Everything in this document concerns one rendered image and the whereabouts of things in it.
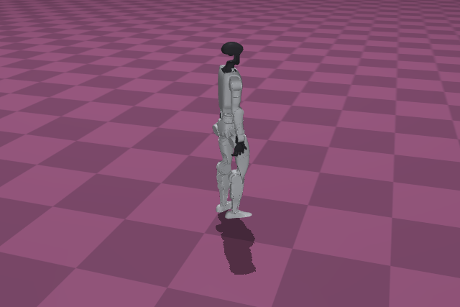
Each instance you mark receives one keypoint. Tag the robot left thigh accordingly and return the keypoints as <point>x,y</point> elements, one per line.
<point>226,150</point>

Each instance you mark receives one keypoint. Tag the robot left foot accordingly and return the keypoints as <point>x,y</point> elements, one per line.
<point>221,208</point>

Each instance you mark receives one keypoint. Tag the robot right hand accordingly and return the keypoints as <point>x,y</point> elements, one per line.
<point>239,148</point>

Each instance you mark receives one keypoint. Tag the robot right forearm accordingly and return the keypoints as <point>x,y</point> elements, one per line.
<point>238,124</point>

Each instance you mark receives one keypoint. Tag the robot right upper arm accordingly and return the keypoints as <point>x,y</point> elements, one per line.
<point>235,86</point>

